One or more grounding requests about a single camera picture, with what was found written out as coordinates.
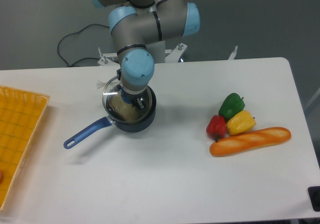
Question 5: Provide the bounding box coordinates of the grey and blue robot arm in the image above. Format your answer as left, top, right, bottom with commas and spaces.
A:
92, 0, 201, 108

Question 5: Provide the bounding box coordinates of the toy baguette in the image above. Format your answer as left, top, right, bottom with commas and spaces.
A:
209, 127, 292, 157

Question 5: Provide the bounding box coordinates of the green bell pepper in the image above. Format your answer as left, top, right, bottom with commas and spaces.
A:
218, 93, 245, 122

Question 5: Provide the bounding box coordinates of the plastic wrapped bread slice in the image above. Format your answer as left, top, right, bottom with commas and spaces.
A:
96, 78, 148, 123

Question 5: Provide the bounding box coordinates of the yellow bell pepper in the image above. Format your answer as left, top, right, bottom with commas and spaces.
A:
226, 110, 256, 136

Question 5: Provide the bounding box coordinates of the glass pot lid blue knob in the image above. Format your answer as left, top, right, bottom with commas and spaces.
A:
101, 75, 154, 123

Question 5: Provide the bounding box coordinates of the yellow woven basket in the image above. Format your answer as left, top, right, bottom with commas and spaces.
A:
0, 86, 50, 210

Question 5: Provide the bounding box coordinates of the black object at table edge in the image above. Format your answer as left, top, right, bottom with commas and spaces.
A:
308, 186, 320, 212

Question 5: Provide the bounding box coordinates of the dark blue saucepan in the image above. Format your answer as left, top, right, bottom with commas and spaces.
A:
63, 87, 157, 149

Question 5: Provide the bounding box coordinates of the black cable on floor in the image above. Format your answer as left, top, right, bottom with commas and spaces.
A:
57, 24, 112, 68

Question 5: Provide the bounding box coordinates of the red bell pepper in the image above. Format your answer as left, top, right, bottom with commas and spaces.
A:
206, 115, 227, 142

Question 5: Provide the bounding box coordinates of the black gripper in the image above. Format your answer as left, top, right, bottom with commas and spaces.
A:
116, 68, 148, 111

